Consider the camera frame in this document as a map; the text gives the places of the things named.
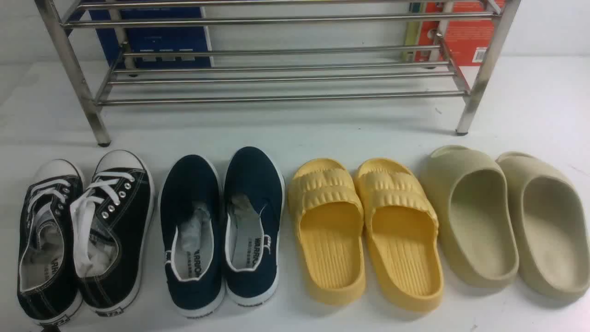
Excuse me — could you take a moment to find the black canvas sneaker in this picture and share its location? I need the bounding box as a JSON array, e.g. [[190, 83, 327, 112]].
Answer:
[[70, 149, 155, 317], [17, 159, 83, 326]]

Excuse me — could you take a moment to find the navy slip-on shoe right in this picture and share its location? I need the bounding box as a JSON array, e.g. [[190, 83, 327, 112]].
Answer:
[[223, 147, 286, 308]]

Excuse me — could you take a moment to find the navy slip-on shoe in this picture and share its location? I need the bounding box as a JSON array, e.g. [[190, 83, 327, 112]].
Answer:
[[159, 154, 225, 319], [223, 147, 286, 308]]

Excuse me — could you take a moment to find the navy slip-on shoe left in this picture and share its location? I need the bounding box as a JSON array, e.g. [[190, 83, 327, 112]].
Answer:
[[159, 154, 225, 319]]

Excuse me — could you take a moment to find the blue box behind rack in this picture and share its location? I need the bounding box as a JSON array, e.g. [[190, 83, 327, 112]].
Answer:
[[96, 7, 213, 69]]

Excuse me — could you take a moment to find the stainless steel shoe rack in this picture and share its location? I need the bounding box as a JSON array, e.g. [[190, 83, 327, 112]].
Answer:
[[35, 0, 521, 147]]

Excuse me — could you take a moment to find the yellow slide slipper left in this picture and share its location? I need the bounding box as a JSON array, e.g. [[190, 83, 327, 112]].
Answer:
[[287, 158, 366, 306]]

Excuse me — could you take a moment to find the yellow slide slipper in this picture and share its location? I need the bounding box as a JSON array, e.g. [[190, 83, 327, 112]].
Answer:
[[287, 158, 366, 306], [354, 158, 444, 313]]

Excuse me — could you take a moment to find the yellow slide slipper right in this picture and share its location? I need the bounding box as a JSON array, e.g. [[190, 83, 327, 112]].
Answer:
[[354, 158, 444, 313]]

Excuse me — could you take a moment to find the beige foam slide left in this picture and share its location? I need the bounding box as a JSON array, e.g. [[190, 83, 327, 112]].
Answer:
[[419, 145, 519, 289]]

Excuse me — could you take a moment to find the beige foam slide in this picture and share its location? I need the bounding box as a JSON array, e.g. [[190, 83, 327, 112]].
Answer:
[[419, 145, 519, 289], [496, 152, 589, 302]]

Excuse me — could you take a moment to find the red orange box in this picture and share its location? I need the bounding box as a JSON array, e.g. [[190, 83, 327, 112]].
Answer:
[[404, 0, 494, 66]]

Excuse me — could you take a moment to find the beige foam slide right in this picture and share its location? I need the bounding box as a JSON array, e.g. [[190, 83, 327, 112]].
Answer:
[[496, 152, 589, 302]]

